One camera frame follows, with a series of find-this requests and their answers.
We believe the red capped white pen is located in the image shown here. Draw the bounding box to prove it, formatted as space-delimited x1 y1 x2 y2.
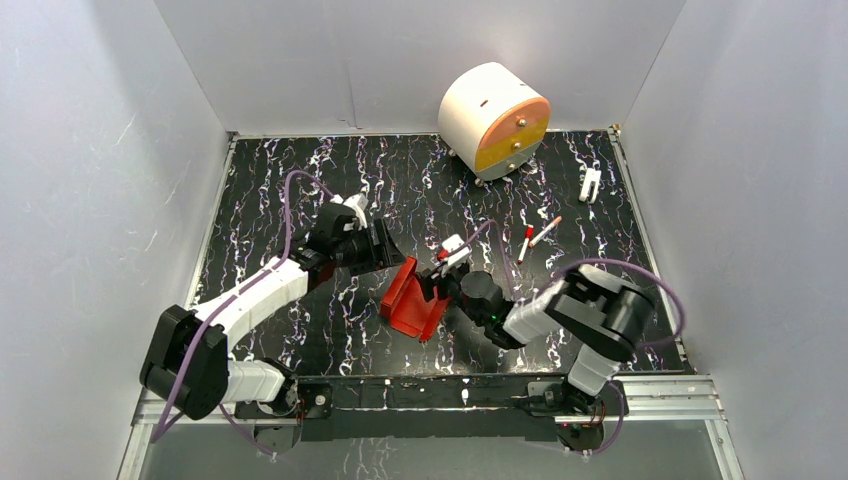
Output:
516 225 534 265

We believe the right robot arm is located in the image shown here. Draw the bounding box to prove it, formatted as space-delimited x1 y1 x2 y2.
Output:
416 264 655 414

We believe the aluminium frame rail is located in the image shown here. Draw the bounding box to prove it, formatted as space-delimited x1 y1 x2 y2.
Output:
117 375 744 479

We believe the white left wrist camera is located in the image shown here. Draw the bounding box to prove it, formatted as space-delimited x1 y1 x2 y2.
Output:
330 193 368 231

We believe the pink capped white pen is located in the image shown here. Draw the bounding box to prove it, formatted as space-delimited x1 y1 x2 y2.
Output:
529 216 562 248

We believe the white clip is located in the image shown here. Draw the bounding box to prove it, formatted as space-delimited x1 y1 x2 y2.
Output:
579 168 601 204

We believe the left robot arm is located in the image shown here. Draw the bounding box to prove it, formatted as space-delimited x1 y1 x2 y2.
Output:
139 196 405 420

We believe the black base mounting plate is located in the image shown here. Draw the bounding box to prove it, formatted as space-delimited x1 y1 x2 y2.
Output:
235 374 627 444

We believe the white round drawer cabinet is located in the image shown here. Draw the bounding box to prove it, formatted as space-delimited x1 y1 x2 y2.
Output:
437 62 551 185

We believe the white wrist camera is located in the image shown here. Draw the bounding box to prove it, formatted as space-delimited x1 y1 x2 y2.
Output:
437 234 471 277
330 193 368 231

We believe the red paper box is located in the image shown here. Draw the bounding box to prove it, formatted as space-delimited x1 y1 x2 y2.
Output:
379 257 449 343

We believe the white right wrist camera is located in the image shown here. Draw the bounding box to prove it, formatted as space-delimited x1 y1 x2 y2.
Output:
437 234 471 277

